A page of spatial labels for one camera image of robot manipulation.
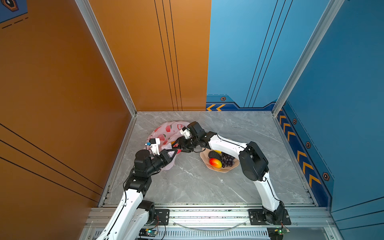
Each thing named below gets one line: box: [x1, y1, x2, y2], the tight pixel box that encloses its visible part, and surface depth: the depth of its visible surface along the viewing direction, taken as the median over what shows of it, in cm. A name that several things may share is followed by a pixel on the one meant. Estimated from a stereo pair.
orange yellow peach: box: [209, 158, 223, 169], surface depth 88 cm
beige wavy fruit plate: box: [199, 147, 240, 173], surface depth 89 cm
